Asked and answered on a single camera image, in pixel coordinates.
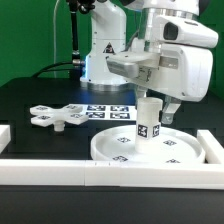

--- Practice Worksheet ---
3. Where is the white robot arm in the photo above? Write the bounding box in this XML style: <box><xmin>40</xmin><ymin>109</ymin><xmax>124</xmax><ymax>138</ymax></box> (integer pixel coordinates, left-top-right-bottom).
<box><xmin>81</xmin><ymin>0</ymin><xmax>218</xmax><ymax>124</ymax></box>

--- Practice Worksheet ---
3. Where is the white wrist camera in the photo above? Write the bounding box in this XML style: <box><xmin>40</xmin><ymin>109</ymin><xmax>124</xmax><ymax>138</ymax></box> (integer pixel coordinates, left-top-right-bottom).
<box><xmin>153</xmin><ymin>16</ymin><xmax>218</xmax><ymax>48</ymax></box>

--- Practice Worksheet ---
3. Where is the white thin cable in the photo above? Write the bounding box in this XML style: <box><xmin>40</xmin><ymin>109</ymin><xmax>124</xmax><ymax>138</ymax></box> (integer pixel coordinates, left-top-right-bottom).
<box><xmin>53</xmin><ymin>0</ymin><xmax>62</xmax><ymax>79</ymax></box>

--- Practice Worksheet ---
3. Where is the white cross-shaped table base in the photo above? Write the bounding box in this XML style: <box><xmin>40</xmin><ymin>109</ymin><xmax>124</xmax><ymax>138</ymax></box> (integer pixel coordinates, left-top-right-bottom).
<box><xmin>30</xmin><ymin>104</ymin><xmax>89</xmax><ymax>132</ymax></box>

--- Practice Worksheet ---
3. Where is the white round table top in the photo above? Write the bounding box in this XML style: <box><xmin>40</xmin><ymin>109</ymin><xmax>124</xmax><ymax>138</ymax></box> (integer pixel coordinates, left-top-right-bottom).
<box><xmin>90</xmin><ymin>125</ymin><xmax>205</xmax><ymax>164</ymax></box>

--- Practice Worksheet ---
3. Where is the white fence bar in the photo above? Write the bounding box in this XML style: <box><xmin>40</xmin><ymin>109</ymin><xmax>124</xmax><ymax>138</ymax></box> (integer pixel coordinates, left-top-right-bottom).
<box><xmin>197</xmin><ymin>130</ymin><xmax>224</xmax><ymax>165</ymax></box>
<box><xmin>0</xmin><ymin>159</ymin><xmax>224</xmax><ymax>190</ymax></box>
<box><xmin>0</xmin><ymin>125</ymin><xmax>11</xmax><ymax>154</ymax></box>

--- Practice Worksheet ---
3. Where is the black vertical hose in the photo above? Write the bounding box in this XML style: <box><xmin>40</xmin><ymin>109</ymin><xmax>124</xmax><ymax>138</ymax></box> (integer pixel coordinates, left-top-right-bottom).
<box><xmin>66</xmin><ymin>0</ymin><xmax>96</xmax><ymax>60</ymax></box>

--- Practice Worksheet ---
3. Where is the white marker sheet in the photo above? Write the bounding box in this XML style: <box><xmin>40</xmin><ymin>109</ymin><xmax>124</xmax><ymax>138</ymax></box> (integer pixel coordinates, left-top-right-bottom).
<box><xmin>82</xmin><ymin>104</ymin><xmax>137</xmax><ymax>121</ymax></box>

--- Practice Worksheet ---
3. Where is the white left fence bar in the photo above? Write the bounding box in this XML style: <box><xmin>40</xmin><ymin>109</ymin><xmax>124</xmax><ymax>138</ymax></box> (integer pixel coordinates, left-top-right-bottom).
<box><xmin>0</xmin><ymin>125</ymin><xmax>11</xmax><ymax>154</ymax></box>

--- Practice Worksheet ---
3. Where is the white right fence bar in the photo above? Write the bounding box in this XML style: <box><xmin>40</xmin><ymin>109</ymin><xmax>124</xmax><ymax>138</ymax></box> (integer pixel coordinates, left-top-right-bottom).
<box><xmin>197</xmin><ymin>130</ymin><xmax>224</xmax><ymax>165</ymax></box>

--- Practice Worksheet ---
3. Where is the white front fence bar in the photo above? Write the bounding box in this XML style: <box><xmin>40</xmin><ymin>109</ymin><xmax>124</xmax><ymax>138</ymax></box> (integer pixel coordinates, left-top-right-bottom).
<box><xmin>0</xmin><ymin>159</ymin><xmax>224</xmax><ymax>190</ymax></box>

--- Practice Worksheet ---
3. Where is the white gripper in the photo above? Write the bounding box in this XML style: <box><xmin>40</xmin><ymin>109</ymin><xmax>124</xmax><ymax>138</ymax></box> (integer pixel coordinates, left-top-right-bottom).
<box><xmin>106</xmin><ymin>44</ymin><xmax>213</xmax><ymax>125</ymax></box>

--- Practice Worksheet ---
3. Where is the black cable bundle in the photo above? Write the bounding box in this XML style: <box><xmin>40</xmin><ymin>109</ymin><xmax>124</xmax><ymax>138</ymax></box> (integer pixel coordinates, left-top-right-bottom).
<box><xmin>31</xmin><ymin>60</ymin><xmax>85</xmax><ymax>79</ymax></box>

